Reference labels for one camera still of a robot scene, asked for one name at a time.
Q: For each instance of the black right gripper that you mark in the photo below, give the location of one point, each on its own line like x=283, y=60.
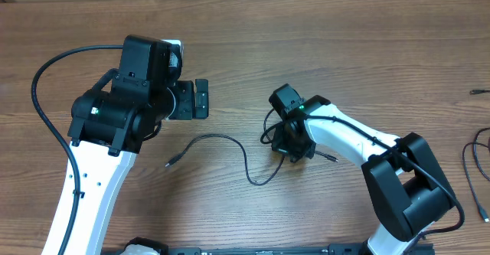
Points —
x=279, y=145

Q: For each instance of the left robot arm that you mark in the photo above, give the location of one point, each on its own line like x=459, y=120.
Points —
x=110, y=122

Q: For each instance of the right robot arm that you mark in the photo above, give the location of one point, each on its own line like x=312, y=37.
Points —
x=408, y=189

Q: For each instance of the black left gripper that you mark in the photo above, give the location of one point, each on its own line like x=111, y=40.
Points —
x=187, y=110

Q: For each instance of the black mounting rail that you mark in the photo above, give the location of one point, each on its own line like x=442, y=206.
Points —
x=264, y=250

